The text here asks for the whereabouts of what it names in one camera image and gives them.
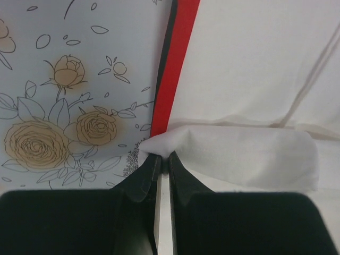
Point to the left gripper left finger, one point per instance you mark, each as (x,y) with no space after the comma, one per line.
(119,220)

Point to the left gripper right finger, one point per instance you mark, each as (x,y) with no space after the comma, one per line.
(208,222)

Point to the white t-shirt red print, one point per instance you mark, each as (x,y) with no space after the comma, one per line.
(249,99)

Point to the floral patterned table mat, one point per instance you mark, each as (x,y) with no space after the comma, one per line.
(78,88)

